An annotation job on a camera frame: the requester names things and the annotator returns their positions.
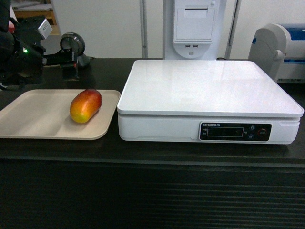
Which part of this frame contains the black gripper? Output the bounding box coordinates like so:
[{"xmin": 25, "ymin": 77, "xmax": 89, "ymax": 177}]
[{"xmin": 13, "ymin": 16, "xmax": 79, "ymax": 80}]

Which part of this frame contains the red yellow mango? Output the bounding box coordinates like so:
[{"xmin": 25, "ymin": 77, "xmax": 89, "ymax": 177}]
[{"xmin": 70, "ymin": 89, "xmax": 102, "ymax": 124}]

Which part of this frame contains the black checkout counter cabinet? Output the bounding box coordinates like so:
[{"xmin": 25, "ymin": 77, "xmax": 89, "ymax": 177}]
[{"xmin": 0, "ymin": 57, "xmax": 305, "ymax": 229}]

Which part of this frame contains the white checkout scale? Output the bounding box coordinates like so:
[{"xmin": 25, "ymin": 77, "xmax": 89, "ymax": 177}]
[{"xmin": 117, "ymin": 60, "xmax": 304, "ymax": 145}]

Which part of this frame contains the black round barcode scanner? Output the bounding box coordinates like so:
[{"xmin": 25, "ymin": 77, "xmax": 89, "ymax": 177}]
[{"xmin": 60, "ymin": 32, "xmax": 91, "ymax": 69}]

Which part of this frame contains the beige plastic tray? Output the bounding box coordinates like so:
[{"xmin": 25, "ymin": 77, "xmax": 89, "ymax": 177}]
[{"xmin": 0, "ymin": 89, "xmax": 121, "ymax": 140}]

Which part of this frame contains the wooden pallet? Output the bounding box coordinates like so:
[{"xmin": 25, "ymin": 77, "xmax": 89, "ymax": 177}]
[{"xmin": 11, "ymin": 0, "xmax": 60, "ymax": 35}]

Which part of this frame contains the white receipt printer kiosk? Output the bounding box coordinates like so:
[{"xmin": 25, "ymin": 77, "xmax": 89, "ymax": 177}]
[{"xmin": 163, "ymin": 0, "xmax": 227, "ymax": 60}]

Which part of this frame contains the grey white label printer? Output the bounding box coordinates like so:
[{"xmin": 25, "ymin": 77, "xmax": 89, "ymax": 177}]
[{"xmin": 248, "ymin": 23, "xmax": 305, "ymax": 84}]

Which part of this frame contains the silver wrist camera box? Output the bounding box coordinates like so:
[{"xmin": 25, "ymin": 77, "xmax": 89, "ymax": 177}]
[{"xmin": 38, "ymin": 19, "xmax": 52, "ymax": 39}]

